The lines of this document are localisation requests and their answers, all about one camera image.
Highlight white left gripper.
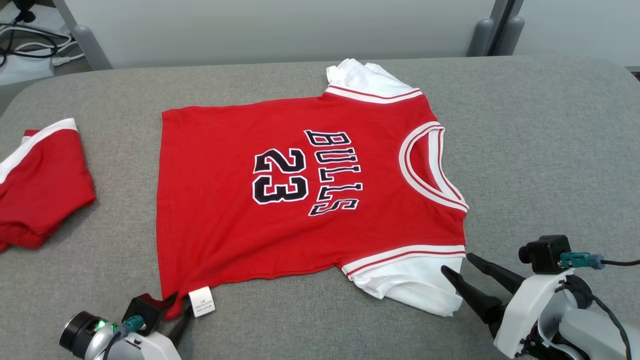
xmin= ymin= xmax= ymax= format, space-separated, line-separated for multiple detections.
xmin=102 ymin=292 xmax=194 ymax=360

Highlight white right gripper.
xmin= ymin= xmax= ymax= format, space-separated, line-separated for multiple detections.
xmin=440 ymin=252 xmax=577 ymax=360

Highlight red Bulls 23 jersey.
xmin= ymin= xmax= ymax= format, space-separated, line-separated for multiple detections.
xmin=156 ymin=58 xmax=470 ymax=321

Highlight red shorts with white band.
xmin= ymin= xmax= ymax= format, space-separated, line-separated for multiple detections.
xmin=0 ymin=118 xmax=97 ymax=252

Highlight grey fabric sofa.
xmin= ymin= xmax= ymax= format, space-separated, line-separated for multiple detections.
xmin=0 ymin=55 xmax=640 ymax=360

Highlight grey partition foot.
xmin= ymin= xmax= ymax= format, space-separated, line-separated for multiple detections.
xmin=467 ymin=0 xmax=511 ymax=57
xmin=492 ymin=0 xmax=526 ymax=56
xmin=52 ymin=0 xmax=113 ymax=71

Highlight white flat floor box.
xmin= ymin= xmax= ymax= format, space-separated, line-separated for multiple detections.
xmin=0 ymin=52 xmax=56 ymax=87

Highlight black floor stand base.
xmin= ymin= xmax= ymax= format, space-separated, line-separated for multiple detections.
xmin=12 ymin=0 xmax=37 ymax=23

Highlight left camera cable teal connector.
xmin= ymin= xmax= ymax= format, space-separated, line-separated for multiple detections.
xmin=101 ymin=315 xmax=147 ymax=360

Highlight camera cable teal connector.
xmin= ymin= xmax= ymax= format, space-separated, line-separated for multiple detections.
xmin=559 ymin=251 xmax=640 ymax=269
xmin=101 ymin=315 xmax=147 ymax=360

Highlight right camera cable teal connector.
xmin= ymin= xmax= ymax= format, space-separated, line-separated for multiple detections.
xmin=559 ymin=251 xmax=640 ymax=269

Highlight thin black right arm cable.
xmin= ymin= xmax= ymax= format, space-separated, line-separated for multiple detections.
xmin=555 ymin=282 xmax=634 ymax=360

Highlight white power cord plug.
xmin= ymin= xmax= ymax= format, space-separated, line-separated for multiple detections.
xmin=50 ymin=52 xmax=87 ymax=67

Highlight black floor cable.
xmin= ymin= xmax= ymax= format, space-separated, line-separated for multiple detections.
xmin=0 ymin=22 xmax=76 ymax=68

